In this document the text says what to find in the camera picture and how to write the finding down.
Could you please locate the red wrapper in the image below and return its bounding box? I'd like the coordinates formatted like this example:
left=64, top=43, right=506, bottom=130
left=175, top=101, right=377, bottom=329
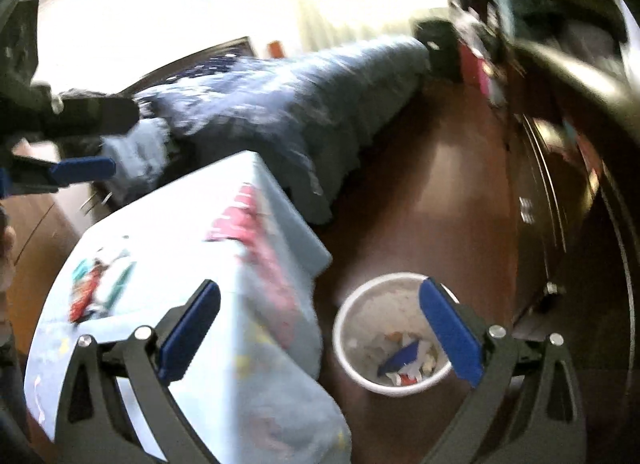
left=70, top=269, right=108, bottom=325

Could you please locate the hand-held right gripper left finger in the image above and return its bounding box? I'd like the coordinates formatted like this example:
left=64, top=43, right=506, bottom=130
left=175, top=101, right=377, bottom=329
left=52, top=279, right=222, bottom=464

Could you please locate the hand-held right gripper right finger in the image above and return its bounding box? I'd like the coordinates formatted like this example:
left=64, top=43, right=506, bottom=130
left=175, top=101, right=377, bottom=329
left=419, top=276, right=588, bottom=464

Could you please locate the red box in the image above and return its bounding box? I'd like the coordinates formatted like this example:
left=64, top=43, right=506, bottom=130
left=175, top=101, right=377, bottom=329
left=457, top=44, right=488, bottom=95

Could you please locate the dark wooden dresser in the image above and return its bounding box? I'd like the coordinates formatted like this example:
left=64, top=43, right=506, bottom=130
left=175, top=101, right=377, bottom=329
left=500, top=39, right=640, bottom=464

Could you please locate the light blue fleece blanket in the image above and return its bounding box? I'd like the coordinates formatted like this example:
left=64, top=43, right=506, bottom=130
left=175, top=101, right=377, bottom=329
left=102, top=119, right=171, bottom=195

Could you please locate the dark wooden headboard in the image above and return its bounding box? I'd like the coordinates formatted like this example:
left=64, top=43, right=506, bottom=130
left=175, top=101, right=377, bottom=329
left=120, top=35, right=251, bottom=95

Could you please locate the blue patterned duvet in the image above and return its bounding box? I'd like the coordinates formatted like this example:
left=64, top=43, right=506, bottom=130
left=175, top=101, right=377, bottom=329
left=132, top=36, right=431, bottom=225

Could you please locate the green ribbon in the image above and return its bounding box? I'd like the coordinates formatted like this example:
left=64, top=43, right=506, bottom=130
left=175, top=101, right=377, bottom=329
left=102, top=259, right=137, bottom=305

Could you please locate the person's left hand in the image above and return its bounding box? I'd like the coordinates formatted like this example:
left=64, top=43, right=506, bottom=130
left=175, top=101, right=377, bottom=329
left=0, top=224, right=16, bottom=292

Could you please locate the white waste bin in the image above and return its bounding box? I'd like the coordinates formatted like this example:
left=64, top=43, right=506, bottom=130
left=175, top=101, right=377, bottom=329
left=332, top=272, right=458, bottom=397

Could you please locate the black suitcase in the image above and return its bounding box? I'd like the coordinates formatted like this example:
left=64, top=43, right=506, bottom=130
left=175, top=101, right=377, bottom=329
left=414, top=18, right=463, bottom=82

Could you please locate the blue star-print tablecloth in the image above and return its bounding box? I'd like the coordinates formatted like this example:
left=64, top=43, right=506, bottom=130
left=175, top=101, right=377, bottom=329
left=24, top=150, right=353, bottom=464

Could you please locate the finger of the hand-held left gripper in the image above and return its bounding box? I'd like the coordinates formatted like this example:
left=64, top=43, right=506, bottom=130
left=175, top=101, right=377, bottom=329
left=50, top=95, right=140, bottom=139
left=0, top=155, right=117, bottom=196

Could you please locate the wooden wardrobe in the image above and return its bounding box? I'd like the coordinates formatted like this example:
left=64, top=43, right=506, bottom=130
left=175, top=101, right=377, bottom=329
left=0, top=189, right=83, bottom=340

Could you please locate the white paper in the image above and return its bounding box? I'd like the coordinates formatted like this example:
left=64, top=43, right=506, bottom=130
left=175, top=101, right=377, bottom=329
left=415, top=339, right=442, bottom=375

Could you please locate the dark blue wrapper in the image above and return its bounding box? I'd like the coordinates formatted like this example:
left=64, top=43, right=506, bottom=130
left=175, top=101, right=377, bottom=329
left=377, top=336, right=426, bottom=376

